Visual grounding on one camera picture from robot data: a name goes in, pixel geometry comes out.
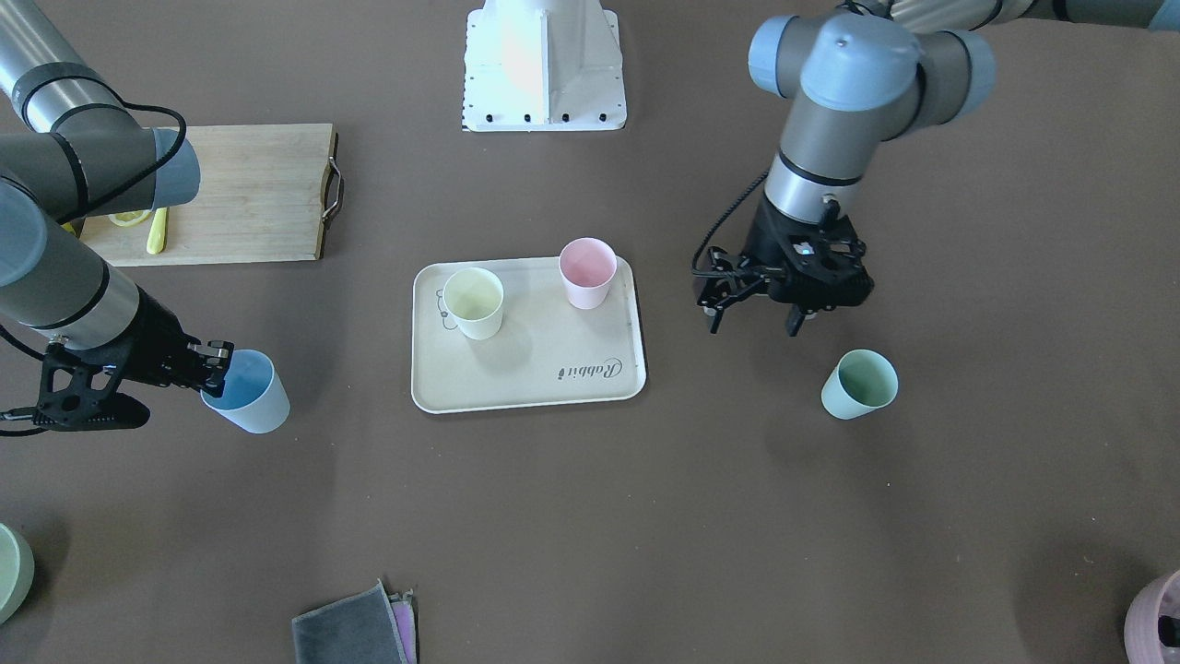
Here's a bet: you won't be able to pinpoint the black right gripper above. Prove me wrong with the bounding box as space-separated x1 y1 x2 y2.
33 290 235 432

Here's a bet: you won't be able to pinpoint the yellow plastic knife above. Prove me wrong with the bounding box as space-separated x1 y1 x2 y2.
145 208 170 255

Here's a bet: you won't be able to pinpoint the pink bowl with ice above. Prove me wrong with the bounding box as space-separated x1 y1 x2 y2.
1125 571 1179 663

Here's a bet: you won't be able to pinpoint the lemon half near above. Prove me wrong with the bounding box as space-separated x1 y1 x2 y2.
106 209 153 228

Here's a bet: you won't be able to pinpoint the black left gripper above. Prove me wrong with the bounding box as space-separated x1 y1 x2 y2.
691 195 874 338

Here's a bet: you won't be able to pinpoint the pink cup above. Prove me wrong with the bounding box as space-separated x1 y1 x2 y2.
558 238 620 310

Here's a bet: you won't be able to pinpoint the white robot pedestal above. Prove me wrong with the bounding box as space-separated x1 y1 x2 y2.
461 1 628 132

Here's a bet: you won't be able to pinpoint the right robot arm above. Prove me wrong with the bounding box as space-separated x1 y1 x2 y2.
1 1 232 438

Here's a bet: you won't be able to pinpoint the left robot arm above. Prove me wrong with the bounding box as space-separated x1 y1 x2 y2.
690 1 1179 336

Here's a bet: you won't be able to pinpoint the cream rabbit tray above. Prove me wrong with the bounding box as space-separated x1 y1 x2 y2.
409 256 645 413

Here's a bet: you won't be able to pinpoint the grey folded cloth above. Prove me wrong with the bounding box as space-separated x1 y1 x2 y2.
291 583 419 663

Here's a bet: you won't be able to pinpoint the wooden cutting board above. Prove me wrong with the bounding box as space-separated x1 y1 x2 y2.
80 124 342 267

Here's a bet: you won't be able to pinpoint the blue cup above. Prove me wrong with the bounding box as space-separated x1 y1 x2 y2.
201 349 290 434

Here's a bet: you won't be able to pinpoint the green cup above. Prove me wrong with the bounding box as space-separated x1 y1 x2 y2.
820 349 902 420

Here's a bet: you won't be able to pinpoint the green bowl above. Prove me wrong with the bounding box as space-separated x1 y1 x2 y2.
1 524 35 623

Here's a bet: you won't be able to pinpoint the cream cup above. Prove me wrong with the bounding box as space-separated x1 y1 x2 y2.
443 267 504 340

